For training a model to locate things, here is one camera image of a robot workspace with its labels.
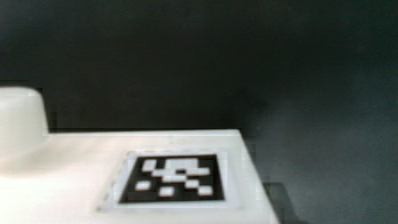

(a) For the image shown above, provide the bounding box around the white drawer cabinet box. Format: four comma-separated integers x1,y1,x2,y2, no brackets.
0,87,279,224

